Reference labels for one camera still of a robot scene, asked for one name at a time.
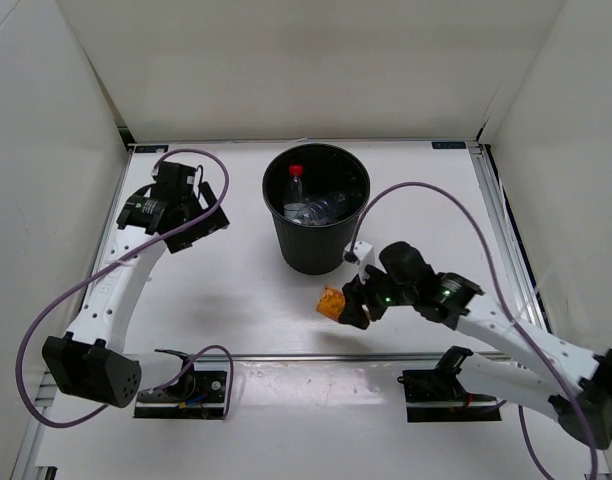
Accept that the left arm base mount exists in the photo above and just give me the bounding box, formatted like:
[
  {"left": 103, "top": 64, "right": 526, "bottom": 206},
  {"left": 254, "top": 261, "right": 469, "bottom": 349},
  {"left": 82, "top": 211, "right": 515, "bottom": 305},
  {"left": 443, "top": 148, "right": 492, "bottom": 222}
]
[{"left": 133, "top": 345, "right": 235, "bottom": 420}]

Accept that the blue orange label bottle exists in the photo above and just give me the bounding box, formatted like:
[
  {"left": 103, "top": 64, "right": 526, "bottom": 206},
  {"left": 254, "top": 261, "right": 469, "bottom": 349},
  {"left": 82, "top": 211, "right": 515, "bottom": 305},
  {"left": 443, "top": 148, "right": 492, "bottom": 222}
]
[{"left": 292, "top": 204, "right": 331, "bottom": 226}]

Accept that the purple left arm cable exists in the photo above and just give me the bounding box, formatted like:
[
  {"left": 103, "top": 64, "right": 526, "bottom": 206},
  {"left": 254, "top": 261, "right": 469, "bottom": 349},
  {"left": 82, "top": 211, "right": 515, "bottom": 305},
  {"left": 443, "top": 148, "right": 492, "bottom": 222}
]
[{"left": 14, "top": 148, "right": 235, "bottom": 429}]

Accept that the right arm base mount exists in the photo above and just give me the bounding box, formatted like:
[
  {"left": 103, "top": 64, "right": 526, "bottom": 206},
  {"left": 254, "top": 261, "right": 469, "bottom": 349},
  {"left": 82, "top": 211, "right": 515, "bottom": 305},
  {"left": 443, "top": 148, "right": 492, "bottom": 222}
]
[{"left": 396, "top": 346, "right": 505, "bottom": 423}]

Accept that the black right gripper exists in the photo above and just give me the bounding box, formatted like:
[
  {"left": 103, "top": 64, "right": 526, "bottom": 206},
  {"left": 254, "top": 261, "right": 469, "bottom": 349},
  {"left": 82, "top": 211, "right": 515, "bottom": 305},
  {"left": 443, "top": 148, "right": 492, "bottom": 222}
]
[{"left": 339, "top": 259, "right": 417, "bottom": 330}]

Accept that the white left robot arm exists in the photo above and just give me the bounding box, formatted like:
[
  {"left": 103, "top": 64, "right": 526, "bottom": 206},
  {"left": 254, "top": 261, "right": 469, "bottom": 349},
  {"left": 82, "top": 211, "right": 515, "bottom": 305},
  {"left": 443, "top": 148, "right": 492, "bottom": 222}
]
[{"left": 42, "top": 174, "right": 229, "bottom": 408}]

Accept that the red label water bottle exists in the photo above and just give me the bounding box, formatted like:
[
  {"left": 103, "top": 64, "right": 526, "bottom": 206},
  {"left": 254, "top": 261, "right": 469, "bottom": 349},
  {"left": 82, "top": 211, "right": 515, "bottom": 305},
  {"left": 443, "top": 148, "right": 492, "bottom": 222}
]
[{"left": 283, "top": 164, "right": 306, "bottom": 220}]

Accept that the clear unlabeled plastic bottle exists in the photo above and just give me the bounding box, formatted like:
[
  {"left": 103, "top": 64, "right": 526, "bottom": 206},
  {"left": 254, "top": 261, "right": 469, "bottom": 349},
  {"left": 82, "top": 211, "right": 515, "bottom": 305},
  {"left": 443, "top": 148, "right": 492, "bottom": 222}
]
[{"left": 308, "top": 191, "right": 351, "bottom": 224}]

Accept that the black plastic bin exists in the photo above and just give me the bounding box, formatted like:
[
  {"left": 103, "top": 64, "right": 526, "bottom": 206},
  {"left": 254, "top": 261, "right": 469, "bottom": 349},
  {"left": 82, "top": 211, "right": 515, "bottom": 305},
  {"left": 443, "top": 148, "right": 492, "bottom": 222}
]
[{"left": 262, "top": 143, "right": 371, "bottom": 275}]

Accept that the orange juice bottle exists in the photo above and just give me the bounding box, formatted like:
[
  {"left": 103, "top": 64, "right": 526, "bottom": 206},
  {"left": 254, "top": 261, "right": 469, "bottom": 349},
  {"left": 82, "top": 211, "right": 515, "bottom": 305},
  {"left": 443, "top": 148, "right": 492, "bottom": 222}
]
[{"left": 315, "top": 286, "right": 346, "bottom": 322}]

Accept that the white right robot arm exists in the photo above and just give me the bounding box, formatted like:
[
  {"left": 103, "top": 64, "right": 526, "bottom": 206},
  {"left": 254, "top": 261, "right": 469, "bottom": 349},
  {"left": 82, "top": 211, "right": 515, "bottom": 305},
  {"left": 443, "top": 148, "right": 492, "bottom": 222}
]
[{"left": 338, "top": 267, "right": 612, "bottom": 450}]

